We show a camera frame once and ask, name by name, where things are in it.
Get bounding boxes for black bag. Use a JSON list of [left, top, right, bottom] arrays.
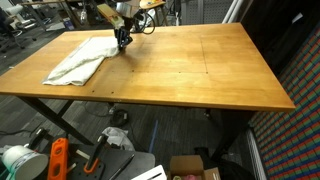
[[194, 146, 256, 180]]

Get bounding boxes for open cardboard box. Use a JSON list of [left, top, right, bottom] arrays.
[[166, 154, 222, 180]]

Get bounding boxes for crumpled white plastic bag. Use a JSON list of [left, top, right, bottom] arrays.
[[101, 126, 136, 152]]

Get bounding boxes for white flat box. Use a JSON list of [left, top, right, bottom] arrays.
[[130, 164, 168, 180]]

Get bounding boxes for black office chair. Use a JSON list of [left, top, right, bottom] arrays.
[[0, 8, 38, 53]]

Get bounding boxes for black pen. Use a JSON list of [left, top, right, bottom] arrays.
[[108, 153, 136, 180]]

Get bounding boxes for black coiled floor cable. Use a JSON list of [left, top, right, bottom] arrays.
[[109, 108, 129, 128]]

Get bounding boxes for white cloth towel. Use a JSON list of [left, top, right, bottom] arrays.
[[41, 35, 121, 87]]

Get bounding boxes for olive wrist camera mount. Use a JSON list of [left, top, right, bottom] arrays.
[[96, 3, 125, 29]]

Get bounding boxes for black orange bar clamp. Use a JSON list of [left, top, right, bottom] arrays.
[[83, 133, 109, 175]]

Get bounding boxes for black perforated board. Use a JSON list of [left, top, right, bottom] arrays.
[[66, 143, 157, 180]]

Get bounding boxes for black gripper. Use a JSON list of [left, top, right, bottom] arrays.
[[114, 26, 134, 51]]

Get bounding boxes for white plastic bucket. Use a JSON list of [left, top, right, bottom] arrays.
[[1, 144, 50, 180]]

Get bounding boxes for black looped wrist cable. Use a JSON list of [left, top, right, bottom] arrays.
[[131, 9, 157, 35]]

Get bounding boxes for blue floor tape strip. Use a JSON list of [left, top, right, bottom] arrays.
[[148, 119, 159, 154]]

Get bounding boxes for large brown cardboard box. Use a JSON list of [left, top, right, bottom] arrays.
[[68, 8, 93, 29]]

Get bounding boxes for white vertical pipes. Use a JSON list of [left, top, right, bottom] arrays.
[[221, 0, 249, 24]]

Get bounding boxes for white ribbed rail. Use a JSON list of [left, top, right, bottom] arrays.
[[245, 128, 268, 180]]

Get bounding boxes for round wooden stool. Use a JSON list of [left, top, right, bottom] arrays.
[[138, 0, 169, 27]]

